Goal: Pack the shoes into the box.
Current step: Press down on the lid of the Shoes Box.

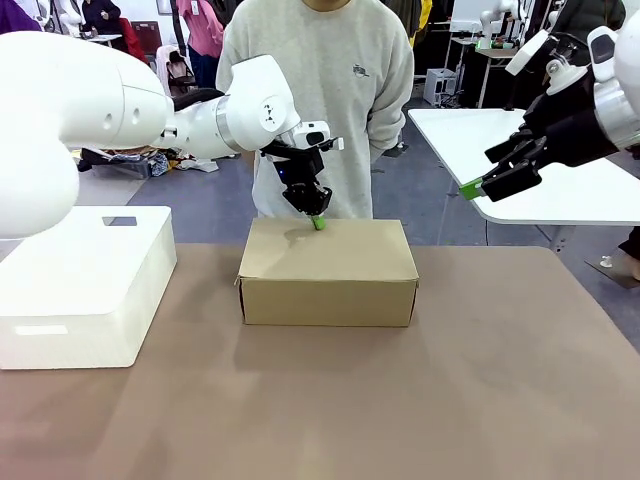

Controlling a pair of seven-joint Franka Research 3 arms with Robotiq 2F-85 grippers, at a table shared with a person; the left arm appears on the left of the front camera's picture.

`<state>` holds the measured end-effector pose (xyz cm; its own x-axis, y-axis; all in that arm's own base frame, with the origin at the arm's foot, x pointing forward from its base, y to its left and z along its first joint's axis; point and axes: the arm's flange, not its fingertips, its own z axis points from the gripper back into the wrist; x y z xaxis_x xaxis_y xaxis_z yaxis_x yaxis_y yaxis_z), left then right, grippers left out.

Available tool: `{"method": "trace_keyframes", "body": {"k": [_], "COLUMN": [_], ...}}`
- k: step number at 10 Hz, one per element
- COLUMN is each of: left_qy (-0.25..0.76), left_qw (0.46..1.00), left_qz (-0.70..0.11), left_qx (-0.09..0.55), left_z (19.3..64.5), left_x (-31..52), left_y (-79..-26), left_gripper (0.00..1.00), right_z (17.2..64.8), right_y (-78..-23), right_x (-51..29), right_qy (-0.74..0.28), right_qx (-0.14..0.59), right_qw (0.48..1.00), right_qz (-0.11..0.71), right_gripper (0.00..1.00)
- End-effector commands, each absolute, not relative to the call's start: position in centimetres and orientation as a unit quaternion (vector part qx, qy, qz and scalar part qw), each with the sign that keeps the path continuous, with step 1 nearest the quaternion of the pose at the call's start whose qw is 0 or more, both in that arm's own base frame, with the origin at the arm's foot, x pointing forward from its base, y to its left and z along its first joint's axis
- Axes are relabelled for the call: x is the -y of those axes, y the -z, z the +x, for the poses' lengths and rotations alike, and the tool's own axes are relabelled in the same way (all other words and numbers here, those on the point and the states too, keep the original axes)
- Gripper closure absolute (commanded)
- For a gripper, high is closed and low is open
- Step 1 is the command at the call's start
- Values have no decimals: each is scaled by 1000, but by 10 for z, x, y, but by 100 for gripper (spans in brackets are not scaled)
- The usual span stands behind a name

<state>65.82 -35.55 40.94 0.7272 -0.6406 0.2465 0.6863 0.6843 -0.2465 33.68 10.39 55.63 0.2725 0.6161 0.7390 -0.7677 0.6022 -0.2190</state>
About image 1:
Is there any white plastic storage box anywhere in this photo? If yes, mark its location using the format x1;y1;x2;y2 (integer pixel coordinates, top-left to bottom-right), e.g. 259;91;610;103
0;204;179;371

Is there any person's torso in light sweater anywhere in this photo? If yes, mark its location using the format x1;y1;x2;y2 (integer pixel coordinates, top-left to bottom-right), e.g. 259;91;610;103
214;0;415;221

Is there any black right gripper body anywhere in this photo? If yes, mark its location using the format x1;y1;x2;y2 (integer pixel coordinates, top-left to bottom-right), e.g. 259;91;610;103
522;74;629;169

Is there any background person in black top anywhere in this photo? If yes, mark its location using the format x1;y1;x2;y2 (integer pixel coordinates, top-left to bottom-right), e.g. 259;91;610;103
79;0;124;36

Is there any background person in pink shirt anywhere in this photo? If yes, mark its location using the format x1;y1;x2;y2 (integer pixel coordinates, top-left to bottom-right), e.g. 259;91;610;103
174;0;226;91

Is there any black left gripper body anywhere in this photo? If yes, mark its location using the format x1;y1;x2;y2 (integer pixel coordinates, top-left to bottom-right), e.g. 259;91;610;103
259;142;325;195

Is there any background person in dark clothes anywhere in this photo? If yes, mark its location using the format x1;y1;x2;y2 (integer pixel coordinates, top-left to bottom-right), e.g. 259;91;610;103
547;0;626;46

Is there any brown cardboard shoe box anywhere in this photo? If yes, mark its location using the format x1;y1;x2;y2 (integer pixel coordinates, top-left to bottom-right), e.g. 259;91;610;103
234;217;420;329

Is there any white crumpled cloth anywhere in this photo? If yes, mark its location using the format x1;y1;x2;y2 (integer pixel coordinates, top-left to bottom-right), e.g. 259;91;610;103
177;152;221;175

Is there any background table with green item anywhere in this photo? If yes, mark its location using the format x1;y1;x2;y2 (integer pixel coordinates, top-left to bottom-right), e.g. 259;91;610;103
447;29;519;109

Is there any white side table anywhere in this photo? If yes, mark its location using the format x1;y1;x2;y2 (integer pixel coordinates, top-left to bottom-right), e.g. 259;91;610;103
407;107;640;290

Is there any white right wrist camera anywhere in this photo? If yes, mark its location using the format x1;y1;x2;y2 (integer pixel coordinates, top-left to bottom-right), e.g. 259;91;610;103
504;28;594;96

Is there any background person in purple top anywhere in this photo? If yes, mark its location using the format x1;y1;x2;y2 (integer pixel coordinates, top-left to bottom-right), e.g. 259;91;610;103
0;0;44;34

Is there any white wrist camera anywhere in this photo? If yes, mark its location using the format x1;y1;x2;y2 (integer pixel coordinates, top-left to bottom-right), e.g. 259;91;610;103
504;28;594;96
292;120;346;152

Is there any chair draped with clothes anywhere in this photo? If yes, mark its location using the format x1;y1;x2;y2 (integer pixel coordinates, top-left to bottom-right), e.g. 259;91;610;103
154;44;199;99

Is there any red jacket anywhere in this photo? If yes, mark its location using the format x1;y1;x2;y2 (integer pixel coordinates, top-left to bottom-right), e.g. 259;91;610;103
119;19;151;66

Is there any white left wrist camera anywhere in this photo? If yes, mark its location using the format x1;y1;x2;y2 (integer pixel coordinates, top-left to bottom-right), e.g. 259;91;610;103
292;120;346;152

